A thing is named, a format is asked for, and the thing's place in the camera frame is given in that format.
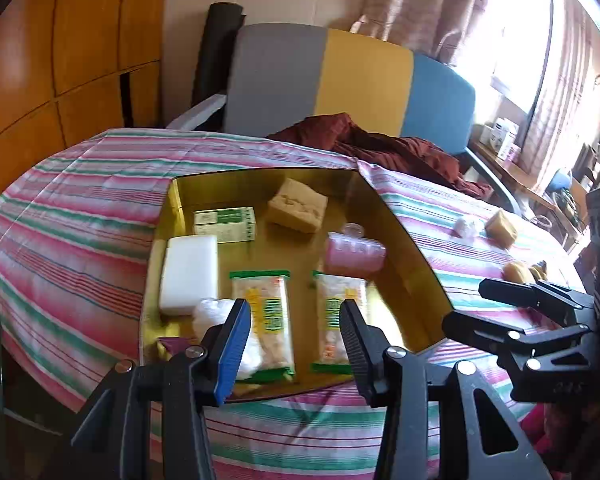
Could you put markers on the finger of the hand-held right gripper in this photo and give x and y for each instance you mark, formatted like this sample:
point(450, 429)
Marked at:
point(480, 327)
point(520, 292)

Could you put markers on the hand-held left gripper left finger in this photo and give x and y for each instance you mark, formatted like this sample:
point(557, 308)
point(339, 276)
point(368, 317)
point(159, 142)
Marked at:
point(232, 350)

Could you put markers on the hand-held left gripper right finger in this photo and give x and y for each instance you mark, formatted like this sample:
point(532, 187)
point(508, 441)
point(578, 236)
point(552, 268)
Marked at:
point(355, 345)

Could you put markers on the brown bread rolls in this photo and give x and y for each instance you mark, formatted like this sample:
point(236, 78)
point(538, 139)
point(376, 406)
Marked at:
point(520, 272)

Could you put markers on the rice cracker packet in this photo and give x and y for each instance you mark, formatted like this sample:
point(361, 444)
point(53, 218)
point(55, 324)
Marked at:
point(330, 305)
point(270, 320)

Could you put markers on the purple snack packet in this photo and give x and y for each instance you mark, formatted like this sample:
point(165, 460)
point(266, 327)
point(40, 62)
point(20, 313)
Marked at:
point(175, 345)

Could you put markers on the tan soap block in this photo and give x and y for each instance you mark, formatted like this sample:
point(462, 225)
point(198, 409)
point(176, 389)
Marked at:
point(501, 229)

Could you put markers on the white foam block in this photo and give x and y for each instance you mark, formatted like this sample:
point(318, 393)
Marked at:
point(190, 275)

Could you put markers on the pink plastic packet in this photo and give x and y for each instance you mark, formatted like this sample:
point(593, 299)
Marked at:
point(355, 252)

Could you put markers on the gold tin box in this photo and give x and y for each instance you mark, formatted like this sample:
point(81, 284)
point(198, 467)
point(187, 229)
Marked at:
point(300, 260)

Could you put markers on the green and white box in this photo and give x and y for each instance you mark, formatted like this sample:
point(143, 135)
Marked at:
point(225, 225)

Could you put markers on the tan sponge block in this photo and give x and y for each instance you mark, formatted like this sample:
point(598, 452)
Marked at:
point(297, 205)

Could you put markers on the red garment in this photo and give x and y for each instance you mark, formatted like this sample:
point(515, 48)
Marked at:
point(540, 420)

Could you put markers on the wooden side desk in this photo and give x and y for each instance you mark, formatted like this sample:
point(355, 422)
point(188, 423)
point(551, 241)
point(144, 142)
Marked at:
point(520, 175)

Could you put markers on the blue round object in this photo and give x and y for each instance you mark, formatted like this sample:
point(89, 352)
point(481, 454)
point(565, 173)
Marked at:
point(560, 180)

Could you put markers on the small pink container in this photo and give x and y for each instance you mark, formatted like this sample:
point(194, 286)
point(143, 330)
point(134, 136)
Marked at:
point(515, 154)

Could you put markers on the white carton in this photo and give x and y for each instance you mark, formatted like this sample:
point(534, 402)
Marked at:
point(505, 137)

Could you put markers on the maroon cloth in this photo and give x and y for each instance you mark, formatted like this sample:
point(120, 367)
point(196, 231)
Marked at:
point(405, 152)

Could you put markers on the striped tablecloth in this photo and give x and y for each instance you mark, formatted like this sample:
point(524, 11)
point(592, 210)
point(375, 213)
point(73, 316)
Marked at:
point(80, 210)

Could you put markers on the patterned beige curtain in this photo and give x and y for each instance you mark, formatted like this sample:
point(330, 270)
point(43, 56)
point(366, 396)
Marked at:
point(415, 0)
point(565, 85)

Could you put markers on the white foam armrest wrap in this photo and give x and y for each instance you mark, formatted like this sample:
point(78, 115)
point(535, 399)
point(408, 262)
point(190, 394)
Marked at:
point(200, 110)

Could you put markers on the grey yellow blue chair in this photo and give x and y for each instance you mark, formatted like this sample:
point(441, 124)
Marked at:
point(275, 80)

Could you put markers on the black rolled mat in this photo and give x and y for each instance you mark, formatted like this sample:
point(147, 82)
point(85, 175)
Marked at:
point(220, 50)

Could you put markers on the wooden wardrobe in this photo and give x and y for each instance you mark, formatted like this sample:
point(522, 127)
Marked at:
point(40, 60)

